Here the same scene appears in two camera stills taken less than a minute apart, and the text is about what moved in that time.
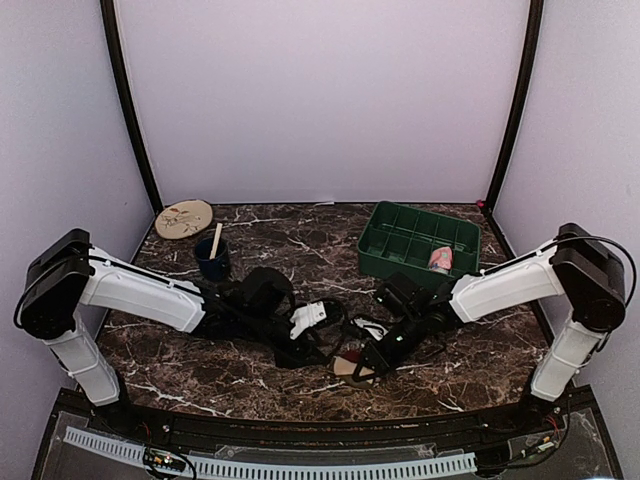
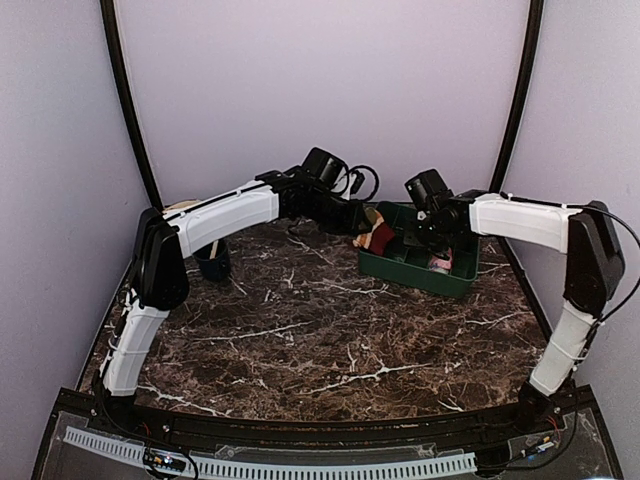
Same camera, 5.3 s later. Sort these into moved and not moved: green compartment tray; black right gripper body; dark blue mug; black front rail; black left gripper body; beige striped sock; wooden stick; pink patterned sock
Moved: black right gripper body; black left gripper body; beige striped sock
Not moved: dark blue mug; black front rail; pink patterned sock; wooden stick; green compartment tray
